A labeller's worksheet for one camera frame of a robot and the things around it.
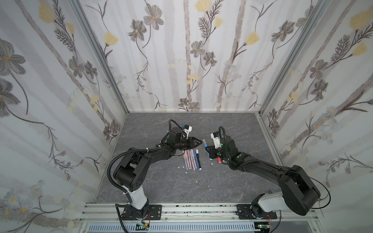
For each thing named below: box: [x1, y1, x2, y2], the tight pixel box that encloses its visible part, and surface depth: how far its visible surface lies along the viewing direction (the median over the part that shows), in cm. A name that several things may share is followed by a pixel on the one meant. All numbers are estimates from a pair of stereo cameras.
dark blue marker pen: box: [193, 149, 200, 170], surface depth 95 cm
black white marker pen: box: [195, 149, 203, 171], surface depth 95 cm
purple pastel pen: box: [186, 149, 192, 170], surface depth 95 cm
